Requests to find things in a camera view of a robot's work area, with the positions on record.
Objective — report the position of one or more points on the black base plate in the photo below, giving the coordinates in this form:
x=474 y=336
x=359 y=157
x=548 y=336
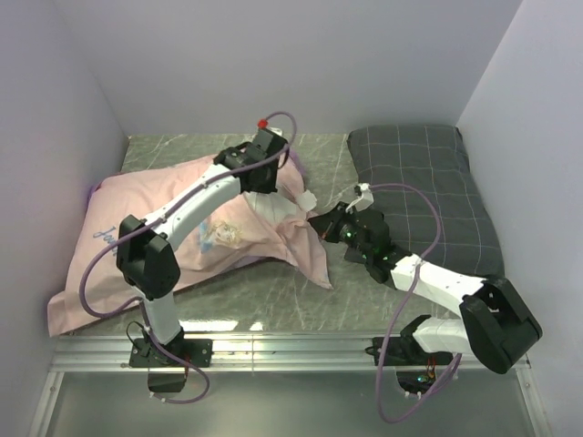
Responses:
x=195 y=351
x=405 y=351

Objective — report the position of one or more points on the aluminium mounting rail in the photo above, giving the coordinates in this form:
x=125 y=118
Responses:
x=292 y=384

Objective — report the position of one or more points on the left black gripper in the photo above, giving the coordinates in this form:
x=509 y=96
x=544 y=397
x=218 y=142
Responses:
x=269 y=186

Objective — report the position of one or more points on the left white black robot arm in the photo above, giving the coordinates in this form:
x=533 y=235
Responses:
x=146 y=254

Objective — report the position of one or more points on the pink princess print pillowcase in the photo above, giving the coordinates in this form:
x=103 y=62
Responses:
x=233 y=236

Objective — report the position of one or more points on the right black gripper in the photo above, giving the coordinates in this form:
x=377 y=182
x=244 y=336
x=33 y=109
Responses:
x=329 y=224

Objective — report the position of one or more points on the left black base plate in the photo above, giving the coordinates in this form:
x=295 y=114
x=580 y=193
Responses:
x=195 y=351

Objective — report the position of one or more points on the grey checked pillow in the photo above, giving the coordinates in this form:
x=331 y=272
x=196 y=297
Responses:
x=423 y=185

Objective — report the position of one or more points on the black box under rail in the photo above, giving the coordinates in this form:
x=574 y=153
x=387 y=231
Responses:
x=167 y=382

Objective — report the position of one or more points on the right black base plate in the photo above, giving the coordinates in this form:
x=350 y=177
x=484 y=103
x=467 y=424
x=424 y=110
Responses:
x=405 y=351

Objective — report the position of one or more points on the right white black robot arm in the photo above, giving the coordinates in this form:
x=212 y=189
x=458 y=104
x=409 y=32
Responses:
x=491 y=322

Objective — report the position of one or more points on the white pillow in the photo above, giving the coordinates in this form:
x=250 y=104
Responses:
x=275 y=208

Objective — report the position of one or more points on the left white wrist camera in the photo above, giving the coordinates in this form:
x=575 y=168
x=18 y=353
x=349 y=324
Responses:
x=264 y=123

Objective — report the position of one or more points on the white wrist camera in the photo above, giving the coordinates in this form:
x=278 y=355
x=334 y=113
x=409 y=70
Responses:
x=363 y=198
x=264 y=123

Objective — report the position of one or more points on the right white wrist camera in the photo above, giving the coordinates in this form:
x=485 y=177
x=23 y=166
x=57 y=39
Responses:
x=363 y=198

